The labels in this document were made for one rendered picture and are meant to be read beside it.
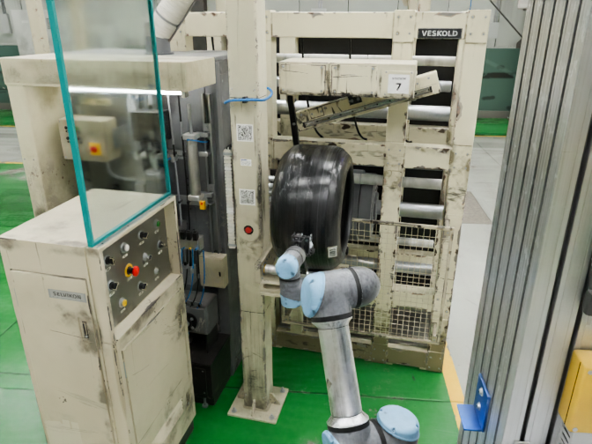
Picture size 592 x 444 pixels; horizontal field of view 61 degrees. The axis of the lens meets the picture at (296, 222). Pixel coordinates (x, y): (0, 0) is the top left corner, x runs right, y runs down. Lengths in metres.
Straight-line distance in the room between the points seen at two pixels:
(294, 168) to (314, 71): 0.49
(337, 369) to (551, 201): 0.79
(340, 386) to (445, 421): 1.58
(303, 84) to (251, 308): 1.10
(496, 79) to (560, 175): 10.76
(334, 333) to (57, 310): 1.03
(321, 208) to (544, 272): 1.25
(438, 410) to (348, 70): 1.84
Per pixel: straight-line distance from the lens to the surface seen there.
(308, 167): 2.06
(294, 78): 2.35
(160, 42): 2.61
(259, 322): 2.54
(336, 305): 1.36
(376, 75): 2.29
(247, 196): 2.26
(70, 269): 1.86
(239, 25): 2.13
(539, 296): 0.89
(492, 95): 11.58
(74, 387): 2.16
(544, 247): 0.85
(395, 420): 1.49
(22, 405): 3.28
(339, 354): 1.39
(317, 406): 2.92
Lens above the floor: 1.96
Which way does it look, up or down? 22 degrees down
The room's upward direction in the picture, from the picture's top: straight up
